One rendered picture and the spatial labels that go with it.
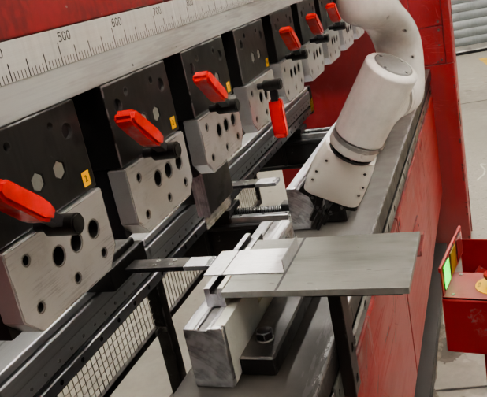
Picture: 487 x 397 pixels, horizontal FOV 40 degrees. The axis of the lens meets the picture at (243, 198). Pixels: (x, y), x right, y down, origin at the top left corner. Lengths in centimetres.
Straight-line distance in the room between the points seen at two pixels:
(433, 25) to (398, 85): 204
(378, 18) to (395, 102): 12
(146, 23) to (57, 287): 34
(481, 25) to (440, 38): 565
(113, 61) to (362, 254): 48
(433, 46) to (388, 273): 220
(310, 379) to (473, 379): 153
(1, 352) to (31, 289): 47
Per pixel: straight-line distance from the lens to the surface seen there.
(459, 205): 325
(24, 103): 59
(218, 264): 105
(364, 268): 96
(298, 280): 95
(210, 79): 83
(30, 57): 60
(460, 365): 253
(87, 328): 112
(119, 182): 70
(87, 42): 68
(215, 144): 91
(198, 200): 96
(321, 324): 109
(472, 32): 868
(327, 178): 113
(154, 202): 74
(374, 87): 103
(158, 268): 109
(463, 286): 136
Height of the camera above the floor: 142
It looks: 18 degrees down
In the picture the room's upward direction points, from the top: 12 degrees counter-clockwise
